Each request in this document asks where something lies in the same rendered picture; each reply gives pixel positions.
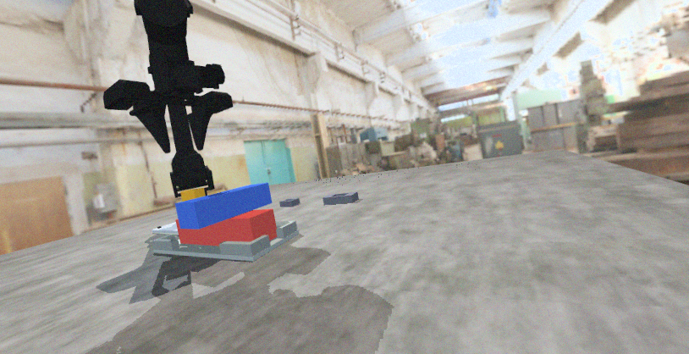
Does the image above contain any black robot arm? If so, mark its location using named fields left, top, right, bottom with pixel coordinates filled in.
left=134, top=0, right=225, bottom=198

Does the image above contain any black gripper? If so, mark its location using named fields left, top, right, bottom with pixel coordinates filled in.
left=103, top=51, right=233, bottom=153

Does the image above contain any blue rectangular block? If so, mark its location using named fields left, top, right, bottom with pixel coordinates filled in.
left=175, top=183, right=272, bottom=230

